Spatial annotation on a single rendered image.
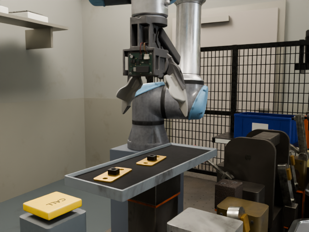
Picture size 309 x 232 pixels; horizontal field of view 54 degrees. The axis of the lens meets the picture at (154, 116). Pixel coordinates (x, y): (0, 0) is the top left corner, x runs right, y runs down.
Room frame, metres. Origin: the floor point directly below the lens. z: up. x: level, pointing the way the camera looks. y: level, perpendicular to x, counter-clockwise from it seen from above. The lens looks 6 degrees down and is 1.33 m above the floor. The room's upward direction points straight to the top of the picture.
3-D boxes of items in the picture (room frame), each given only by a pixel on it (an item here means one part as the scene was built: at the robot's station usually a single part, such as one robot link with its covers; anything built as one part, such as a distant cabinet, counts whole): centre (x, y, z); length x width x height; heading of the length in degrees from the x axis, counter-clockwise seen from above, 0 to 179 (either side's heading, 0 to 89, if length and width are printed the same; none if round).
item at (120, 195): (0.65, 0.00, 1.16); 0.37 x 0.14 x 0.02; 145
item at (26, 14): (3.33, 1.34, 2.00); 0.33 x 0.31 x 0.08; 152
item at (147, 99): (1.09, 0.02, 1.27); 0.13 x 0.12 x 0.14; 75
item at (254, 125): (1.61, -0.59, 1.10); 0.30 x 0.17 x 0.13; 46
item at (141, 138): (1.09, 0.02, 1.15); 0.15 x 0.15 x 0.10
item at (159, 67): (0.64, 0.01, 1.40); 0.09 x 0.08 x 0.12; 154
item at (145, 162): (0.66, 0.01, 1.17); 0.08 x 0.04 x 0.01; 155
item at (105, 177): (0.56, 0.08, 1.17); 0.08 x 0.04 x 0.01; 157
